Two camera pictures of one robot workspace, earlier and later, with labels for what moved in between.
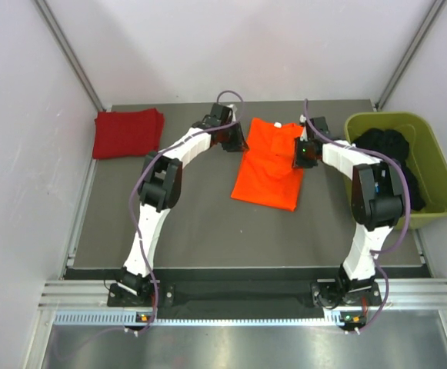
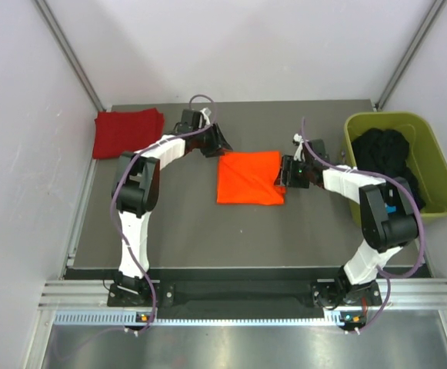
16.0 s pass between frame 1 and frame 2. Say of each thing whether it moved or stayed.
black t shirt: stayed
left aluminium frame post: stayed
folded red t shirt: stayed
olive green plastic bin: stayed
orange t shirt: moved
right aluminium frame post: stayed
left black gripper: moved
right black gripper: moved
